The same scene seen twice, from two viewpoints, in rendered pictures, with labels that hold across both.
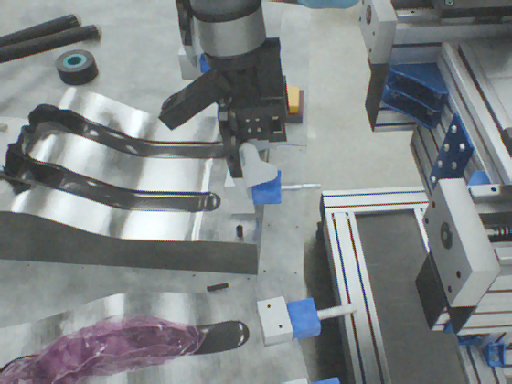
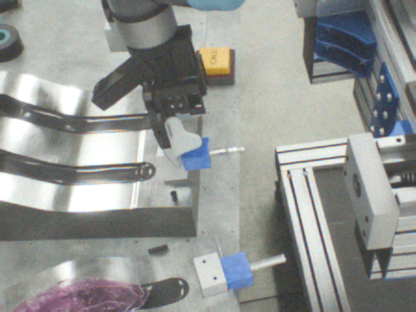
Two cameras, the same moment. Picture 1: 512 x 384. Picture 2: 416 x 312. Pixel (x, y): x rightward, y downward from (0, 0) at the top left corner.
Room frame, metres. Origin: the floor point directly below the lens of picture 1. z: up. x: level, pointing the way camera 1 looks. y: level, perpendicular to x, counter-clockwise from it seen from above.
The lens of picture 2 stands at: (-0.16, -0.06, 1.69)
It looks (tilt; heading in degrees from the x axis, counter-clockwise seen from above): 52 degrees down; 4
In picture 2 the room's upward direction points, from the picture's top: 8 degrees counter-clockwise
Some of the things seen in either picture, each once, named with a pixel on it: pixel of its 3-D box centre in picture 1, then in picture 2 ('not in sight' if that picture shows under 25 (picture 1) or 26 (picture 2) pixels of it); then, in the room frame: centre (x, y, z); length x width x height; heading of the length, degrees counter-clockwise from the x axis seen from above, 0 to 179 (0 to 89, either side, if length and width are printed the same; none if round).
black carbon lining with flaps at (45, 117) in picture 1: (111, 159); (49, 138); (0.52, 0.24, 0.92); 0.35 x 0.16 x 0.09; 86
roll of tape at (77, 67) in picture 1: (77, 67); (1, 43); (0.88, 0.40, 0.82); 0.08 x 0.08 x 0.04
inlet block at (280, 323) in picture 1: (308, 317); (241, 269); (0.29, -0.06, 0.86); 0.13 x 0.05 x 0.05; 103
